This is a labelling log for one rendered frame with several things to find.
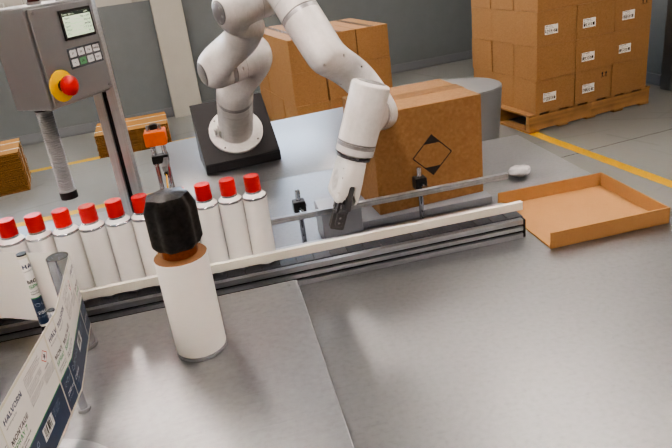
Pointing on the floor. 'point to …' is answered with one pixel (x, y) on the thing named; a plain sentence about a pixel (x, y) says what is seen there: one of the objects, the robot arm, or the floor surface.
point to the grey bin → (490, 109)
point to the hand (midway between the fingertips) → (337, 220)
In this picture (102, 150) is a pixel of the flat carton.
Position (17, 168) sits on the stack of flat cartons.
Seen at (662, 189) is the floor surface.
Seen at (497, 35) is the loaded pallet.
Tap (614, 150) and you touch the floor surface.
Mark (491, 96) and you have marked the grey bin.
